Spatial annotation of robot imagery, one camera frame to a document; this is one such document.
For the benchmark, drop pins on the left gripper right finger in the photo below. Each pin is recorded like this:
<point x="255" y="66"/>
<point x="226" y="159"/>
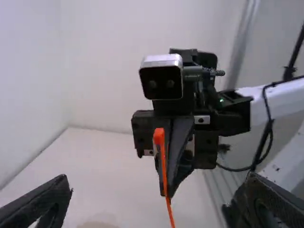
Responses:
<point x="266" y="206"/>

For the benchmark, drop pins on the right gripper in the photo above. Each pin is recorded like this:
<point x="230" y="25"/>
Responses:
<point x="206" y="142"/>

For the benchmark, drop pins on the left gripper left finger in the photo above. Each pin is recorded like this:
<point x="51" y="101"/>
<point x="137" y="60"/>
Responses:
<point x="35" y="204"/>

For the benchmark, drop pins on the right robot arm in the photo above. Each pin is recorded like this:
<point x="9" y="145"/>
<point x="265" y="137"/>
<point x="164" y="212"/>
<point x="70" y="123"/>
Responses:
<point x="285" y="102"/>

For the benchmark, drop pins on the silver rails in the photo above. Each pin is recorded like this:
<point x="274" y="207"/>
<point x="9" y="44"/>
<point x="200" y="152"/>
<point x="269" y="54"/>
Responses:
<point x="221" y="187"/>

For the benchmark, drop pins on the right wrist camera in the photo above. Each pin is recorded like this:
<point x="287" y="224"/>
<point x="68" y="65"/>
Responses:
<point x="161" y="78"/>

